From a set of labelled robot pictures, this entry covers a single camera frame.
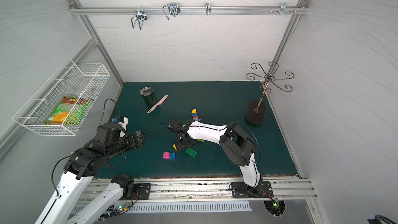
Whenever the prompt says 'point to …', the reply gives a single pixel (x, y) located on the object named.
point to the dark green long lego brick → (191, 152)
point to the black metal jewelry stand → (255, 112)
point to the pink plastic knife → (158, 103)
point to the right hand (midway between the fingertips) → (183, 145)
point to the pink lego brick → (166, 155)
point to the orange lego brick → (195, 116)
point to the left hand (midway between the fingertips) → (138, 137)
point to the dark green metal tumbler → (148, 96)
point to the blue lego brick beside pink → (172, 155)
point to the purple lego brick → (196, 118)
